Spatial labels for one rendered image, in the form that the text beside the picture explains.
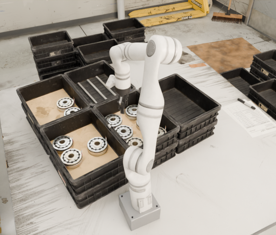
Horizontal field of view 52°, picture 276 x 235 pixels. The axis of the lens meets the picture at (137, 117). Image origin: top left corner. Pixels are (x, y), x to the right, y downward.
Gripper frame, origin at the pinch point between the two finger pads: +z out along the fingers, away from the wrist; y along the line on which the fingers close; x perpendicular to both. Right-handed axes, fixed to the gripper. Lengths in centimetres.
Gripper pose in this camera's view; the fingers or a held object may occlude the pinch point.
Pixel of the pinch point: (123, 107)
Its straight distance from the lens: 143.9
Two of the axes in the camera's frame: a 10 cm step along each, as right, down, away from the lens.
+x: -9.8, -1.3, 1.4
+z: 0.0, 7.4, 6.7
